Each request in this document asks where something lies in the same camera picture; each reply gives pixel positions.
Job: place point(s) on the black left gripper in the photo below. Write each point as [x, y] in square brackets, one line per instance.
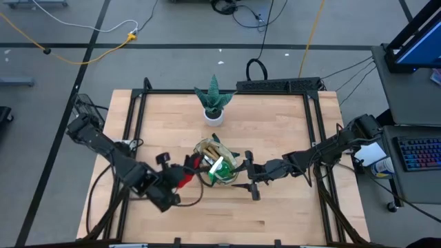
[172, 175]

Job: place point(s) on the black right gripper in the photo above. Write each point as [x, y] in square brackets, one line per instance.
[262, 172]

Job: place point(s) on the red and black glove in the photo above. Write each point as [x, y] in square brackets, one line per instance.
[184, 180]

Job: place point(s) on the green spray bottle white nozzle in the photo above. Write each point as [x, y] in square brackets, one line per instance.
[225, 170]

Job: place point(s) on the beige green canvas gardening bag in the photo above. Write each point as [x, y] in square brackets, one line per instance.
[225, 151]

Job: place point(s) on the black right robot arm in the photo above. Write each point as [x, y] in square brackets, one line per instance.
[327, 151]

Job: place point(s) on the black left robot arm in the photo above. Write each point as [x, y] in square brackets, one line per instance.
[120, 165]

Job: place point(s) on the green plant in white pot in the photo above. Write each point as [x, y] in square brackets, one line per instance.
[213, 118]

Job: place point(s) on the black perforated equipment box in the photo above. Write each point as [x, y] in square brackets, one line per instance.
[275, 84]

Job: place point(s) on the black power supply box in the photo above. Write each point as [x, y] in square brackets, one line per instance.
[86, 103]

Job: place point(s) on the white paper sheet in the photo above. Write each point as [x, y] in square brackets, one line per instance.
[372, 155]

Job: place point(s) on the white and blue canister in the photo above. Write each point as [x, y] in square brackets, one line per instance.
[383, 167]

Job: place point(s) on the black caster wheel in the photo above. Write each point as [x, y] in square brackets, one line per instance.
[392, 207]

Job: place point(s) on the grey keyboard desk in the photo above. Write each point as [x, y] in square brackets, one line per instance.
[420, 186]

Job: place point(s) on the grey monitor desk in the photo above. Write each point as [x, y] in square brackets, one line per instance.
[406, 100]

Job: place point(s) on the backlit colourful keyboard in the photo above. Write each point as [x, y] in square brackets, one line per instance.
[423, 153]

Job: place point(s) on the small black floor puck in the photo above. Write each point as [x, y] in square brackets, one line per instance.
[47, 51]

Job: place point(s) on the grey floor bar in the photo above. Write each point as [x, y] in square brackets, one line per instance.
[17, 81]

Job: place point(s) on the person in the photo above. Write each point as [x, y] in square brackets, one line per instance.
[429, 244]

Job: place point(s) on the colourful book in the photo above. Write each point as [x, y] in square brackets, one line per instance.
[436, 76]

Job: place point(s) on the black computer monitor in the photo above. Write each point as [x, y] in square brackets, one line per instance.
[423, 48]

